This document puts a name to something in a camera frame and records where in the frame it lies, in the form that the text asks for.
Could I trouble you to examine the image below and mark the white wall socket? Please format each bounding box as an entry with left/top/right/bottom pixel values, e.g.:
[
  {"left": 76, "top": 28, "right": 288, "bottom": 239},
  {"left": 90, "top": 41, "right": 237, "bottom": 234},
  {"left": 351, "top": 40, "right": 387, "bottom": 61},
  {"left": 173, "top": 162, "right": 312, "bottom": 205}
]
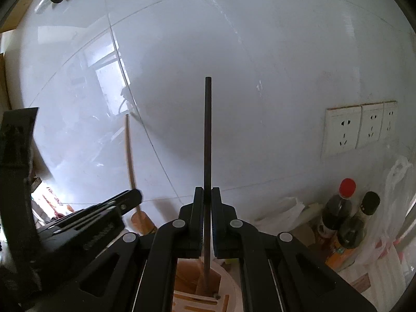
[
  {"left": 322, "top": 105, "right": 362, "bottom": 160},
  {"left": 381, "top": 101, "right": 398, "bottom": 140},
  {"left": 357, "top": 102, "right": 385, "bottom": 148}
]

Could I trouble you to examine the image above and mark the brown bottle with golden cap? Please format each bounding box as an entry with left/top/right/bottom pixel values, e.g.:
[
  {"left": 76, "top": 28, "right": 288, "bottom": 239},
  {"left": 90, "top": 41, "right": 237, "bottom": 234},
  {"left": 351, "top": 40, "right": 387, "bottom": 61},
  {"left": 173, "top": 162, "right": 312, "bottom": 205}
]
[{"left": 130, "top": 212, "right": 157, "bottom": 236}]

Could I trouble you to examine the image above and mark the clear plastic bag with food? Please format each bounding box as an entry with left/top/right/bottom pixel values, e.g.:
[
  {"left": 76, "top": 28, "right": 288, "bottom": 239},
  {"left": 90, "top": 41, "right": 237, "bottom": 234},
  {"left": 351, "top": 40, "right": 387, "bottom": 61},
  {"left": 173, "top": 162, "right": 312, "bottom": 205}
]
[{"left": 357, "top": 156, "right": 416, "bottom": 296}]

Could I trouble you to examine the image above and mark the dark long chopstick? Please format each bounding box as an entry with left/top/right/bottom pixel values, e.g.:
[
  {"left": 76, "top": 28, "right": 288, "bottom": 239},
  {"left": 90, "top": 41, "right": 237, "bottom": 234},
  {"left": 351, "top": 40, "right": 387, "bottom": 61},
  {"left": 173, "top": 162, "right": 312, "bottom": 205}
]
[{"left": 204, "top": 77, "right": 213, "bottom": 296}]

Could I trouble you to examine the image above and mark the light wooden chopstick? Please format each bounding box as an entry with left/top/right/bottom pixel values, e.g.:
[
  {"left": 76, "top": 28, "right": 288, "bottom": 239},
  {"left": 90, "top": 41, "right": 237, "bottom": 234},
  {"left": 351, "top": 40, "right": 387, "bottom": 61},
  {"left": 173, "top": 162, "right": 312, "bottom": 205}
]
[{"left": 124, "top": 114, "right": 142, "bottom": 217}]

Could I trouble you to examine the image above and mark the beige cylindrical utensil holder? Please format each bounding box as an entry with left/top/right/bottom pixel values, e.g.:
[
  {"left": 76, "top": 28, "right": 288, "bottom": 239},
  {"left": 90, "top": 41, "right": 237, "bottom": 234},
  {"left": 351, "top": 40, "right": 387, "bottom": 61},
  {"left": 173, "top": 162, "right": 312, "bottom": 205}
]
[{"left": 171, "top": 257, "right": 244, "bottom": 312}]

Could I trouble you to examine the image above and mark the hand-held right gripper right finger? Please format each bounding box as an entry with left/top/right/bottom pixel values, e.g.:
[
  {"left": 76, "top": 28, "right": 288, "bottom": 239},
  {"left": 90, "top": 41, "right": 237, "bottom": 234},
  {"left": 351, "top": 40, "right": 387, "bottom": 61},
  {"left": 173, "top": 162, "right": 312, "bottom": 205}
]
[{"left": 211, "top": 187, "right": 378, "bottom": 312}]

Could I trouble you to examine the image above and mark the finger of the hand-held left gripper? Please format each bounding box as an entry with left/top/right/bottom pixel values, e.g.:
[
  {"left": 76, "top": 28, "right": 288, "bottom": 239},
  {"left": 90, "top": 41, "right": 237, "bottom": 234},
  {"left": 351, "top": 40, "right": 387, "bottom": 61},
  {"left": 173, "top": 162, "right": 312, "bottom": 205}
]
[{"left": 54, "top": 188, "right": 144, "bottom": 226}]

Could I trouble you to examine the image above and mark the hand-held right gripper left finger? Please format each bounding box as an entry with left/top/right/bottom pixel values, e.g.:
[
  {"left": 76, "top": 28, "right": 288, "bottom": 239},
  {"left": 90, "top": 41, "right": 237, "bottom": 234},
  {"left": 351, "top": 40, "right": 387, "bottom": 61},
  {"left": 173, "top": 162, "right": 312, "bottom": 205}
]
[{"left": 32, "top": 187, "right": 205, "bottom": 312}]

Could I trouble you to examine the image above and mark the dark sauce bottle black cap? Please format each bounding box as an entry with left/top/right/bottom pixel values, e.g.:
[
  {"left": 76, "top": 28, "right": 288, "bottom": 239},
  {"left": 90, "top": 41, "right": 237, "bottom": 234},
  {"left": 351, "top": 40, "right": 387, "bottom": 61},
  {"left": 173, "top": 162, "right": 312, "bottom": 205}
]
[{"left": 325, "top": 191, "right": 381, "bottom": 270}]

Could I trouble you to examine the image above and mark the striped cat print tablecloth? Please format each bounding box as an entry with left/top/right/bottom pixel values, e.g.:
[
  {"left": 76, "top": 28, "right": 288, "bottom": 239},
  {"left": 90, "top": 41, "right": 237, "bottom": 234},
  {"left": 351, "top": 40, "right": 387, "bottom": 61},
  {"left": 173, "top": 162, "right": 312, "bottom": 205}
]
[{"left": 338, "top": 244, "right": 410, "bottom": 300}]

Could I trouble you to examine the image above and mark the wooden wall cabinet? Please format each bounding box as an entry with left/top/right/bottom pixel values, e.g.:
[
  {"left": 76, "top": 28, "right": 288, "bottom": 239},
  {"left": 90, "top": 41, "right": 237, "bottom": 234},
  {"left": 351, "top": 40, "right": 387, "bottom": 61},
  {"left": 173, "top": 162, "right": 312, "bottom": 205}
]
[{"left": 0, "top": 29, "right": 15, "bottom": 111}]

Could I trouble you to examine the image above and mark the dark sauce bottle red cap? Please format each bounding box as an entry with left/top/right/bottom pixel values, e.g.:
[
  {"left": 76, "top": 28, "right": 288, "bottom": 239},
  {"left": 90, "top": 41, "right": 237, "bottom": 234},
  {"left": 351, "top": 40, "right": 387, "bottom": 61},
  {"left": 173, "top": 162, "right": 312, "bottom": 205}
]
[{"left": 317, "top": 178, "right": 357, "bottom": 239}]

